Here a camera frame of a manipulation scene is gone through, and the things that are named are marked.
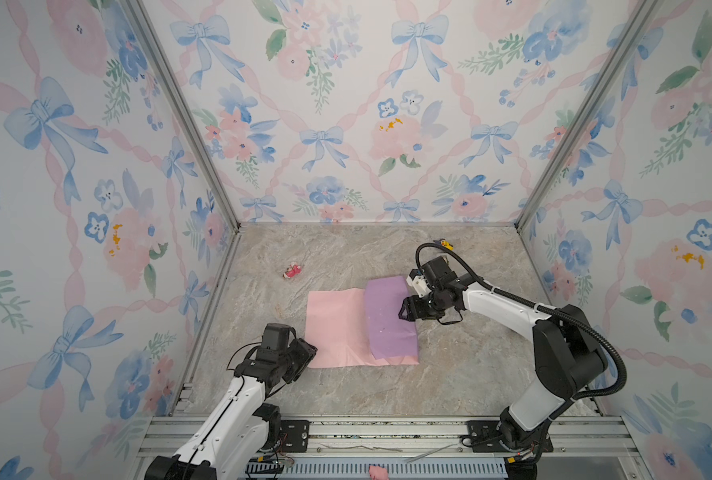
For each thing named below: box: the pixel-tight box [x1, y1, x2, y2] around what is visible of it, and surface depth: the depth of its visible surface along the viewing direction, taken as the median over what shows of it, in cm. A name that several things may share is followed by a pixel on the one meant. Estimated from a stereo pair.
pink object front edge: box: [368, 465, 390, 480], surface depth 69 cm
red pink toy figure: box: [282, 262, 303, 278], surface depth 105 cm
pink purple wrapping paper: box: [305, 276, 419, 368], surface depth 91 cm
